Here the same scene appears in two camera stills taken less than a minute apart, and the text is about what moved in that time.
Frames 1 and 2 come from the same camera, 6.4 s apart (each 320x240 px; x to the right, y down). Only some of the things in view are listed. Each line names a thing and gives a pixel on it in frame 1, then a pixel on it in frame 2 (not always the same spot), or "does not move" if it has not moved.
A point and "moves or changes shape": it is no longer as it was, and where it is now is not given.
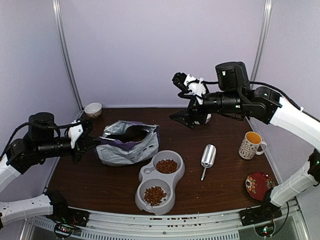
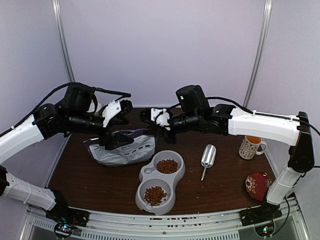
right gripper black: [187, 113] to [161, 131]
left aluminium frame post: [56, 4] does not move
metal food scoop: [208, 158] does not move
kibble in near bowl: [153, 195] does not move
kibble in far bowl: [166, 166] does not move
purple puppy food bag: [111, 152] moves or changes shape
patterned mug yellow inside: [250, 145] does not move
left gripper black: [83, 144] to [110, 143]
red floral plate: [257, 184] does not move
